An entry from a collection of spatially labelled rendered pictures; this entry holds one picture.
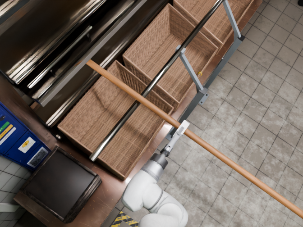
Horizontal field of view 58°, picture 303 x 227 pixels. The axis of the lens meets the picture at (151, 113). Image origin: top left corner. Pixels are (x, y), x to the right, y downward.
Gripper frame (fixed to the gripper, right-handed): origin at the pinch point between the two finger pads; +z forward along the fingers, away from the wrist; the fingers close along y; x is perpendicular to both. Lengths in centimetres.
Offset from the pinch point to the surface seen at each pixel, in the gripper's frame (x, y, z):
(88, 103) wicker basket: -54, 41, -6
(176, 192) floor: 29, 119, -3
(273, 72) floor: 46, 118, 158
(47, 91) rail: -47, -25, -28
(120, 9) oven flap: -51, -23, 19
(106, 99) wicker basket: -51, 54, 7
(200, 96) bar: -1.7, 27.9, 35.2
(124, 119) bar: -23.9, 1.5, -11.7
